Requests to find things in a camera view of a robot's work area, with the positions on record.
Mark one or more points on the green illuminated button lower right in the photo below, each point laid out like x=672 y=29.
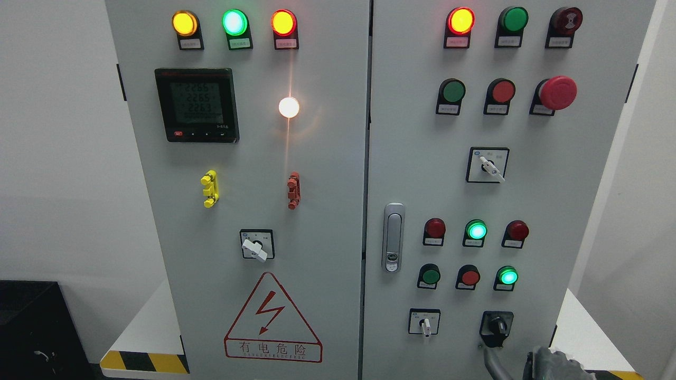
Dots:
x=505 y=279

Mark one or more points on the yellow terminal clip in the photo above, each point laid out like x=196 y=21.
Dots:
x=210 y=191

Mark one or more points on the green lit indicator middle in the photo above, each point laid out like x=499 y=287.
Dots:
x=474 y=234

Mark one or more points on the grey cabinet door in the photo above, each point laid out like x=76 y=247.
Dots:
x=318 y=246
x=419 y=159

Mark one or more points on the white selector switch right lower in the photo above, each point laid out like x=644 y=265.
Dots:
x=424 y=321

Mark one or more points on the green indicator light right top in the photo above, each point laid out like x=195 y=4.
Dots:
x=510 y=26

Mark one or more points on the red emergency stop mushroom button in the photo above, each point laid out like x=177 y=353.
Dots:
x=551 y=95

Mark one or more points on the dark red buzzer alarm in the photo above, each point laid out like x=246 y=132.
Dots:
x=563 y=24

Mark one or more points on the red lit indicator right door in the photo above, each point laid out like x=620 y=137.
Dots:
x=459 y=24

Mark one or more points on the green lit indicator light top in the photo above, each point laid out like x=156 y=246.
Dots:
x=237 y=28

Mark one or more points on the green push button upper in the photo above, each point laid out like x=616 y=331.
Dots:
x=450 y=97

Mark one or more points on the silver door lock handle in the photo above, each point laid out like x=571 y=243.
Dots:
x=392 y=234

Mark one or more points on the red indicator light right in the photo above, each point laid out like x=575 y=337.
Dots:
x=515 y=234

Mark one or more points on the white selector switch right upper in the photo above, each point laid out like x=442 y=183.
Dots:
x=487 y=165

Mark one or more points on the red push button lower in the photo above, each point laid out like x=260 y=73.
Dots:
x=468 y=277

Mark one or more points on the white lit indicator lamp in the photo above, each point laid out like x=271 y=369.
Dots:
x=288 y=107

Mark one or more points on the white selector switch left door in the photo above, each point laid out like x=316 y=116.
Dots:
x=257 y=244

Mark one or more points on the dark red indicator light left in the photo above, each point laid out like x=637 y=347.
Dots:
x=434 y=232

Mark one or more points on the white platform with hazard stripes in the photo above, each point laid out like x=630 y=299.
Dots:
x=150 y=347

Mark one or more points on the black rotary knob switch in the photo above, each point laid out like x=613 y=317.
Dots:
x=495 y=328

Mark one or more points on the white selector switch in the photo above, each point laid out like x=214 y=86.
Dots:
x=424 y=321
x=487 y=165

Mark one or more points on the black digital power meter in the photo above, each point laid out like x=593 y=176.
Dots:
x=198 y=105

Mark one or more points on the green push button lower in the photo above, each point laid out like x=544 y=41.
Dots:
x=429 y=276

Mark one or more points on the red electric hazard warning sticker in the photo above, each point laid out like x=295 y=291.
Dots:
x=269 y=326

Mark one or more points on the red terminal clip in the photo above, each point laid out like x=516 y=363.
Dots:
x=294 y=190

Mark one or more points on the black box lower left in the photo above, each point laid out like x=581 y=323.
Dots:
x=38 y=337

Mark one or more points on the grey right cabinet door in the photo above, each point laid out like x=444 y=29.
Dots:
x=419 y=159

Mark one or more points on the grey left cabinet door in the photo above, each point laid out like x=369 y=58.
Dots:
x=318 y=246

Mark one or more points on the red push button upper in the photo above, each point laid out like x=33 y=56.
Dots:
x=499 y=94

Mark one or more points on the yellow indicator light top left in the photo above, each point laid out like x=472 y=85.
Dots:
x=188 y=30

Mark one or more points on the green push button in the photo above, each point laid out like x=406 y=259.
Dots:
x=429 y=276
x=450 y=97

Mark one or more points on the red-orange indicator light top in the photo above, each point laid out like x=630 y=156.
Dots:
x=285 y=30

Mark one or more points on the red push button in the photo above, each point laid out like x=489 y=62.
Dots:
x=499 y=94
x=468 y=277

